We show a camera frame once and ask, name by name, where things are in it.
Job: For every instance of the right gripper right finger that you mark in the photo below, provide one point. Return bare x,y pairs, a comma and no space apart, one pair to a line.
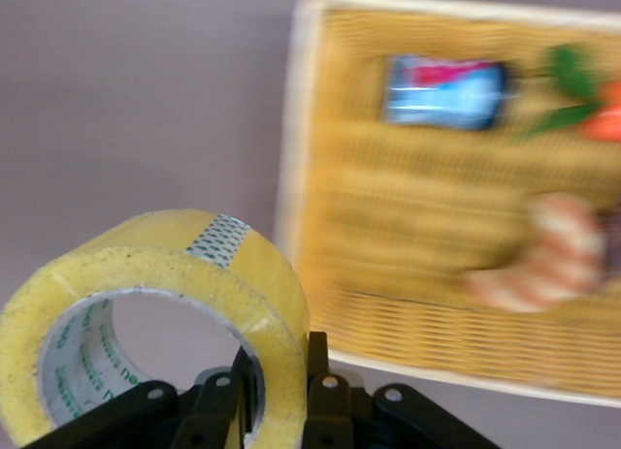
335,410

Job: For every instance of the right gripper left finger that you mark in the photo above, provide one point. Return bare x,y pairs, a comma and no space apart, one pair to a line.
145,410

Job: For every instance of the clear yellowish tape roll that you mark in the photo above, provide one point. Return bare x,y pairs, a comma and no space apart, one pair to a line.
145,269

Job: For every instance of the yellow woven basket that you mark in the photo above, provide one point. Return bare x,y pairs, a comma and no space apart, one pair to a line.
412,202

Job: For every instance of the toy croissant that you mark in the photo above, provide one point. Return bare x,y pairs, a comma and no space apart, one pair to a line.
558,255

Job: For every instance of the small black printed can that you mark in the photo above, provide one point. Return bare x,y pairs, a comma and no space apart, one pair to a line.
446,95

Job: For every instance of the orange toy carrot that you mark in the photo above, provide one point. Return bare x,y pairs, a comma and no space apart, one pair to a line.
606,119

